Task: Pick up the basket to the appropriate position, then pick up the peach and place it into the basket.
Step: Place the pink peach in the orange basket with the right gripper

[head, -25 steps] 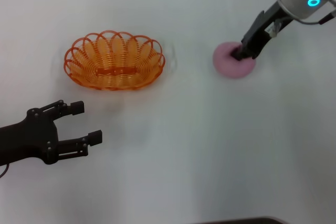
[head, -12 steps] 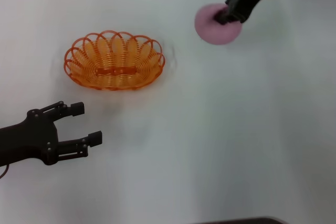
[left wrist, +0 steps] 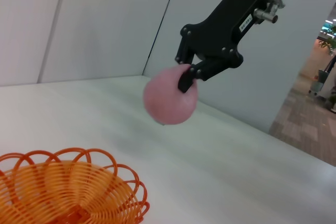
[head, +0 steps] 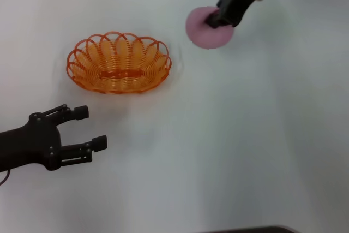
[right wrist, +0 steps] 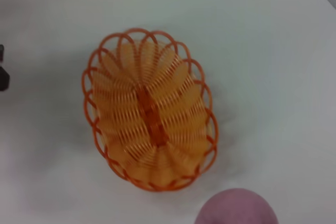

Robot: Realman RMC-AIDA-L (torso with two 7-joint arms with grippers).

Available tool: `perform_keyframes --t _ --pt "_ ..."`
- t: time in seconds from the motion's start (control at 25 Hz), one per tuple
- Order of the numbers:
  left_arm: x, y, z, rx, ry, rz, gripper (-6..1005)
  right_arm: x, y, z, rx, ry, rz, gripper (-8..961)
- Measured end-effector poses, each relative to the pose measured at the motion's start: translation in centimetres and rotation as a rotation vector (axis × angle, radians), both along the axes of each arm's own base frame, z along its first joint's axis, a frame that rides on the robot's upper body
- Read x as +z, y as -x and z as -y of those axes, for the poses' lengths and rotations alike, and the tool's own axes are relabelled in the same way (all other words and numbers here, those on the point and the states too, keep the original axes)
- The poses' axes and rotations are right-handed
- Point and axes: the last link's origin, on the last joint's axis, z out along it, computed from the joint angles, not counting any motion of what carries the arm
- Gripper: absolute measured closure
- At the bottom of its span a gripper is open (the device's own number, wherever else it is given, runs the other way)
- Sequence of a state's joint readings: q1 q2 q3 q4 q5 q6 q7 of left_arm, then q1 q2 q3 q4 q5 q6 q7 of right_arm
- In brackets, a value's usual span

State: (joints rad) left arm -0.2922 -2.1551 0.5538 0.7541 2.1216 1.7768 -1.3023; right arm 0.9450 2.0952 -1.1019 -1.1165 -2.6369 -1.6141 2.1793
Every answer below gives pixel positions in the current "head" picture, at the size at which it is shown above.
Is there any pink peach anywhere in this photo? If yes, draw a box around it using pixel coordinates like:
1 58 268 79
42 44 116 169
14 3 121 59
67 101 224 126
185 6 235 50

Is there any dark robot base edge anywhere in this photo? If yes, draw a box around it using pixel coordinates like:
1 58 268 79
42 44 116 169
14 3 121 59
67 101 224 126
204 224 297 233

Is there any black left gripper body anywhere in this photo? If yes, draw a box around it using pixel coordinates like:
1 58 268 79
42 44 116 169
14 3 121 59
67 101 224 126
0 111 63 174

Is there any orange plastic wire basket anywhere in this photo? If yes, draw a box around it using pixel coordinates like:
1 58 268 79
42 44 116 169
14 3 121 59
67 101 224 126
66 31 172 95

